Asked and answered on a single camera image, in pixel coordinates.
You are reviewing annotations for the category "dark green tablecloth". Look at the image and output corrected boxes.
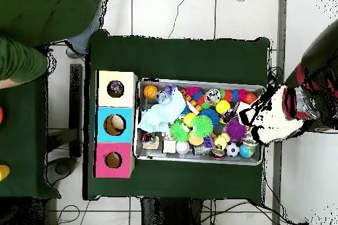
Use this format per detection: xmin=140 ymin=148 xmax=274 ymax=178
xmin=83 ymin=28 xmax=271 ymax=206
xmin=0 ymin=73 xmax=61 ymax=199

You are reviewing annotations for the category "person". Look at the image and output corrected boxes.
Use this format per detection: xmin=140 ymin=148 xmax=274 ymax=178
xmin=0 ymin=0 xmax=113 ymax=84

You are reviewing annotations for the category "wooden box with three holes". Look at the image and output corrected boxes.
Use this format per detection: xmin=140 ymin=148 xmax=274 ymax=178
xmin=92 ymin=70 xmax=139 ymax=179

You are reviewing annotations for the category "light blue waffle cloth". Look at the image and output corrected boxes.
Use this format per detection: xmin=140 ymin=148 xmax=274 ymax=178
xmin=137 ymin=87 xmax=187 ymax=133

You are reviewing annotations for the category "metal mesh bin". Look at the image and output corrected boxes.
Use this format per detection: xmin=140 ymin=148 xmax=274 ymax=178
xmin=133 ymin=77 xmax=266 ymax=166

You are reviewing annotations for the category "yellow duck toy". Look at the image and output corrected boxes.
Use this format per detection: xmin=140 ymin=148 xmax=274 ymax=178
xmin=214 ymin=132 xmax=231 ymax=150

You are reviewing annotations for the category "yellow object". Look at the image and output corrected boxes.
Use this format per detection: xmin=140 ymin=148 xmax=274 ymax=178
xmin=0 ymin=164 xmax=11 ymax=182

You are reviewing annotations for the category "orange basketball toy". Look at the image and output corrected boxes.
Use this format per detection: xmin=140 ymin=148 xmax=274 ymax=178
xmin=143 ymin=84 xmax=158 ymax=100

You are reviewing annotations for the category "green fuzzy toy with eyes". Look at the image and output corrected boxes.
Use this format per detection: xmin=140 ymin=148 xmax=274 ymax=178
xmin=169 ymin=119 xmax=192 ymax=143

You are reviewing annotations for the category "black white soccer ball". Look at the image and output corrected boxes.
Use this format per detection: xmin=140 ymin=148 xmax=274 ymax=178
xmin=225 ymin=142 xmax=240 ymax=158

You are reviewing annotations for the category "silver metal can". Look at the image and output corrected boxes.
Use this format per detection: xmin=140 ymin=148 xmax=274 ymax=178
xmin=205 ymin=88 xmax=222 ymax=104

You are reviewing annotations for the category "black stand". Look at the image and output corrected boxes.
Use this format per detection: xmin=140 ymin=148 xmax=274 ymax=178
xmin=46 ymin=63 xmax=83 ymax=186

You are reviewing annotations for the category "purple spiky ball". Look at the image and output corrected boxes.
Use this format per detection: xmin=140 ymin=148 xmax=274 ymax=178
xmin=225 ymin=118 xmax=248 ymax=143

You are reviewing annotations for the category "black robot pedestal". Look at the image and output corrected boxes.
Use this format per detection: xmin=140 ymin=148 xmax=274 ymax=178
xmin=141 ymin=197 xmax=205 ymax=225

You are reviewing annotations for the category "yellow smooth ball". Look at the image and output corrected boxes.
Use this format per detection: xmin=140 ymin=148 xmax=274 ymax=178
xmin=215 ymin=100 xmax=231 ymax=115

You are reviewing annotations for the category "blue globe ball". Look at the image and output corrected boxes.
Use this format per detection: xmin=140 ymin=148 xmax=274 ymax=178
xmin=238 ymin=144 xmax=255 ymax=159

